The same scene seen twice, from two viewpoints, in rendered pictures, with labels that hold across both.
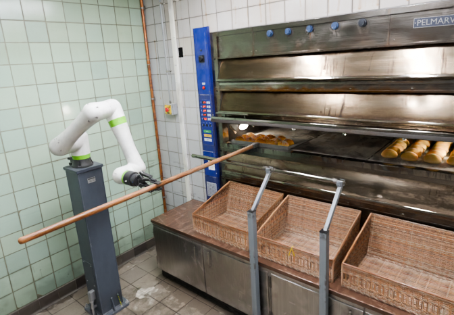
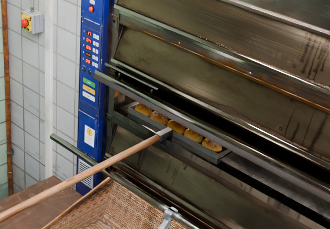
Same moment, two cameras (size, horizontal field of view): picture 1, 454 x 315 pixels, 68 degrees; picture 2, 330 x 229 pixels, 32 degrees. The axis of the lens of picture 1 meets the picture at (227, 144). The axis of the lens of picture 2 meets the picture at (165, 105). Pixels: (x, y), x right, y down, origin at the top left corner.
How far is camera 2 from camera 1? 0.79 m
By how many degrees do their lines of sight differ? 14
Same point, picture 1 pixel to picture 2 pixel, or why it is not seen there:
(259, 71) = (191, 20)
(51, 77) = not seen: outside the picture
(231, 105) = (134, 55)
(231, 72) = (142, 0)
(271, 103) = (202, 80)
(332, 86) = (308, 94)
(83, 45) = not seen: outside the picture
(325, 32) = not seen: outside the picture
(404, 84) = not seen: outside the picture
